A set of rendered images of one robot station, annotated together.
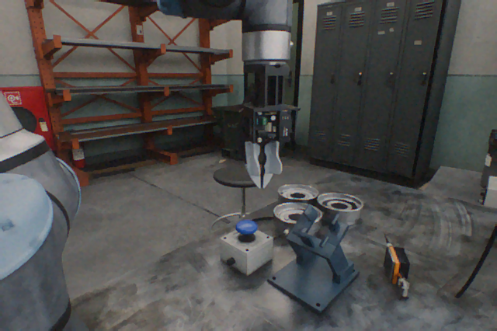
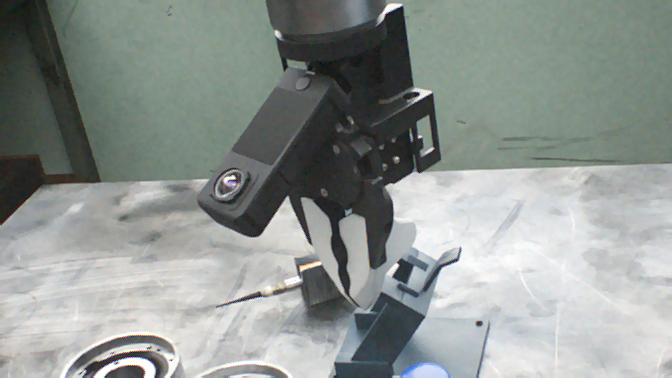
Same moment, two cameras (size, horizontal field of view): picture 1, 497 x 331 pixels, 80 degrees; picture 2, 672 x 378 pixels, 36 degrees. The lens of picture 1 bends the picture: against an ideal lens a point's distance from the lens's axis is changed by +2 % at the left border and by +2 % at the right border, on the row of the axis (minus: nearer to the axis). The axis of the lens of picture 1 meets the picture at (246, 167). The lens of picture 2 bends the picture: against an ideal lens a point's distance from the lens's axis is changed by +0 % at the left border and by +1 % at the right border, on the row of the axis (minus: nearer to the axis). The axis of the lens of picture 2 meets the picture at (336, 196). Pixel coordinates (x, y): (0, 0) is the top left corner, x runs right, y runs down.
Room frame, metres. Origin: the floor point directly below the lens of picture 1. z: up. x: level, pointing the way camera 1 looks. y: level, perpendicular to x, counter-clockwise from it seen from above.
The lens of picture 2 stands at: (0.77, 0.54, 1.35)
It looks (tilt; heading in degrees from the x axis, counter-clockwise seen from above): 27 degrees down; 245
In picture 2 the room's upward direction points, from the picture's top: 10 degrees counter-clockwise
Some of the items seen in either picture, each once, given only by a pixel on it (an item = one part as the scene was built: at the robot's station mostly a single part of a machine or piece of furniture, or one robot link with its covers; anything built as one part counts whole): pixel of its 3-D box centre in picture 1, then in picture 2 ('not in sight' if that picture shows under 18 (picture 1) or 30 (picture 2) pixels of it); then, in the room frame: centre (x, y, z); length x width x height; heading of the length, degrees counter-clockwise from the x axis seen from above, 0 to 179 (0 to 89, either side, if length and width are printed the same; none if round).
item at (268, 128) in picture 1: (266, 104); (351, 104); (0.48, -0.03, 1.09); 0.09 x 0.08 x 0.12; 15
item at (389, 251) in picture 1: (392, 264); (326, 278); (0.43, -0.25, 0.82); 0.05 x 0.02 x 0.04; 166
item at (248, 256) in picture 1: (244, 249); not in sight; (0.48, 0.00, 0.82); 0.08 x 0.07 x 0.05; 136
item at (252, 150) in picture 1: (255, 167); (386, 248); (0.48, -0.02, 0.98); 0.06 x 0.03 x 0.09; 15
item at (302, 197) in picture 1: (297, 198); not in sight; (0.72, -0.14, 0.82); 0.10 x 0.10 x 0.04
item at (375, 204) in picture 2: (249, 138); (361, 206); (0.50, -0.01, 1.03); 0.05 x 0.02 x 0.09; 105
